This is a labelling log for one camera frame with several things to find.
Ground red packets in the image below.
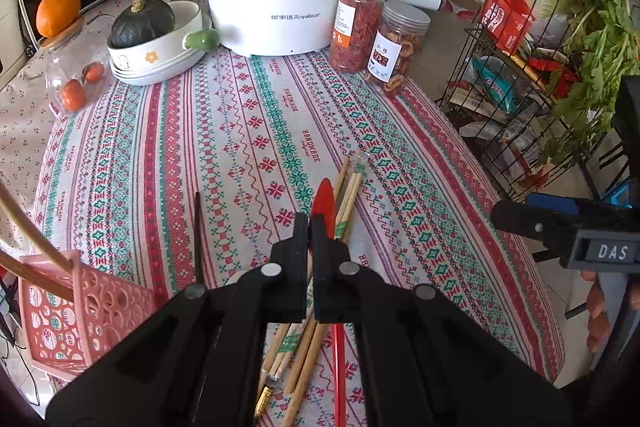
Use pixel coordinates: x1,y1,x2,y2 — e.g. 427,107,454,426
479,0,537,54

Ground black chopstick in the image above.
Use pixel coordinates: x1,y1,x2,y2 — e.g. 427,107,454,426
193,192,206,284

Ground pink plastic basket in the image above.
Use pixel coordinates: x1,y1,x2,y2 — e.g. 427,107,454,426
17,249,157,375

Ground white dish with green handle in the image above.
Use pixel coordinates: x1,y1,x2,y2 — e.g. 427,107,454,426
106,1,221,86

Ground black wire rack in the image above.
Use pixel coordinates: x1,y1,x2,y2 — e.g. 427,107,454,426
434,0,626,202

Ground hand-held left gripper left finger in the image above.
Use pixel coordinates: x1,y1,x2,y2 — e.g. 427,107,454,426
45,212,309,427

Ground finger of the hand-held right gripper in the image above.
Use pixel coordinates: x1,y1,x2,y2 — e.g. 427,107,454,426
490,194,583,258

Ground brown wooden chopstick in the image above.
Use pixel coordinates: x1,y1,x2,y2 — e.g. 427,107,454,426
0,251,72,302

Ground blue snack packet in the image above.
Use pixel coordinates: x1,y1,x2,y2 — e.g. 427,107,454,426
470,57,532,112

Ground patterned striped tablecloth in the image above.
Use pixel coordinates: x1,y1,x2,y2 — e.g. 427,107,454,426
32,42,566,427

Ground dark green pumpkin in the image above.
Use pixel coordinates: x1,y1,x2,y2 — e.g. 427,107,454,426
109,0,177,49

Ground gold-tipped dark chopstick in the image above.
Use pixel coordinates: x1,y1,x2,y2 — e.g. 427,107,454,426
254,374,275,419

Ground jar of red dried fruit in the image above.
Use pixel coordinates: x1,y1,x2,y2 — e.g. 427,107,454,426
329,0,391,74

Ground jar of dried fruit slices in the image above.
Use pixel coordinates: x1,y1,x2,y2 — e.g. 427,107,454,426
364,1,432,96

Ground leafy green herbs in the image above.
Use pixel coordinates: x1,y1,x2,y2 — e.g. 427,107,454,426
542,0,640,165

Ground large orange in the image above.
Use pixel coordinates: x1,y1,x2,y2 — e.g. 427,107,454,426
35,0,82,38

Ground person's right hand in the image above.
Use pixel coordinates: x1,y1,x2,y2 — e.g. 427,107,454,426
581,270,611,354

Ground blue plastic stool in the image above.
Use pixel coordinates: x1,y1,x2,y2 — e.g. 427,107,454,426
606,184,632,208

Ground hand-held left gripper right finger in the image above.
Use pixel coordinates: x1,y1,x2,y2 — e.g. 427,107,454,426
310,215,572,427

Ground small-flower print cloth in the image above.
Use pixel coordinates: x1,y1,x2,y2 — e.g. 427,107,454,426
0,0,211,253

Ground glass jar with wooden lid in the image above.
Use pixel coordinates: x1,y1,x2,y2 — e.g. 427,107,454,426
39,17,117,114

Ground red plastic spoon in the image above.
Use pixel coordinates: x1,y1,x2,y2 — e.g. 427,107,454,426
312,178,349,427

